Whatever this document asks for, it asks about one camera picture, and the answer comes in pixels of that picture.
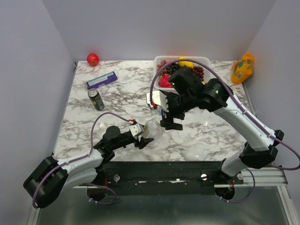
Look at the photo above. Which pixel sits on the dark red grape bunch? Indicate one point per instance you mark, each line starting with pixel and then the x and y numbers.
pixel 199 71

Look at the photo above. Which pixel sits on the purple rectangular box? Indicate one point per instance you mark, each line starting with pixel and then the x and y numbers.
pixel 101 80

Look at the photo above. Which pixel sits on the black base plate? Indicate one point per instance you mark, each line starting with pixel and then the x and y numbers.
pixel 163 178

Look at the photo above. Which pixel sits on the black drink can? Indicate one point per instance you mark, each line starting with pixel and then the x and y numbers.
pixel 96 99

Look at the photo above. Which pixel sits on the blue small water bottle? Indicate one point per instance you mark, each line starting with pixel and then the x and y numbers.
pixel 161 111

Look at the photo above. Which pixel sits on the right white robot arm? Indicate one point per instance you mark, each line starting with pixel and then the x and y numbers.
pixel 216 97

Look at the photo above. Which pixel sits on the black grape bunch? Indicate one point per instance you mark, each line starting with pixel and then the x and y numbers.
pixel 172 68

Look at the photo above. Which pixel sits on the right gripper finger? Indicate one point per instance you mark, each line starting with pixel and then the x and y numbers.
pixel 177 124
pixel 167 124

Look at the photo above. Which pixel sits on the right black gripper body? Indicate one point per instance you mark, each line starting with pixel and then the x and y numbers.
pixel 176 105

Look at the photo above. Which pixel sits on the yellow lemon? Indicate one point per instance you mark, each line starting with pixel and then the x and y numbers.
pixel 186 64

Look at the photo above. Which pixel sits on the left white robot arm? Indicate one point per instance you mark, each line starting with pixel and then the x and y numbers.
pixel 53 176

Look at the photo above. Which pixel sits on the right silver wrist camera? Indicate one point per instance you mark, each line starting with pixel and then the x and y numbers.
pixel 159 100

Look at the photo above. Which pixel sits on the white plastic fruit basket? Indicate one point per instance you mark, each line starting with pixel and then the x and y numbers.
pixel 157 60

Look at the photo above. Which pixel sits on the red dragon fruit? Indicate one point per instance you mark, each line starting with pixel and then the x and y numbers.
pixel 164 81

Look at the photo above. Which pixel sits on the orange snack bag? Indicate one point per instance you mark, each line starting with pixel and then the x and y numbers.
pixel 243 68

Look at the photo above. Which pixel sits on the red apple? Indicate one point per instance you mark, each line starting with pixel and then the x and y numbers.
pixel 93 59

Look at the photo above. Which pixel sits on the aluminium rail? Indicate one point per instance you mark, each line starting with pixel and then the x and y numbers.
pixel 265 177

